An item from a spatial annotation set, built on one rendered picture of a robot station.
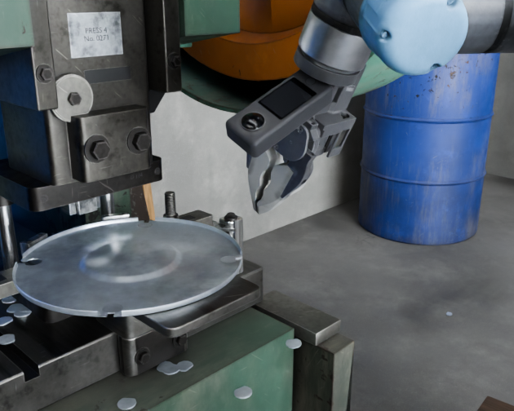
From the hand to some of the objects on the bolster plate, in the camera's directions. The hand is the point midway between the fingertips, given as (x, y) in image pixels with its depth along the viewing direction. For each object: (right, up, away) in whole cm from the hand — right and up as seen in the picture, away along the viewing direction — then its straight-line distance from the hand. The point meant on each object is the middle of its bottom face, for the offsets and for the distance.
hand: (257, 205), depth 75 cm
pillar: (-24, -5, +25) cm, 35 cm away
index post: (-4, -10, +19) cm, 22 cm away
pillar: (-36, -9, +14) cm, 39 cm away
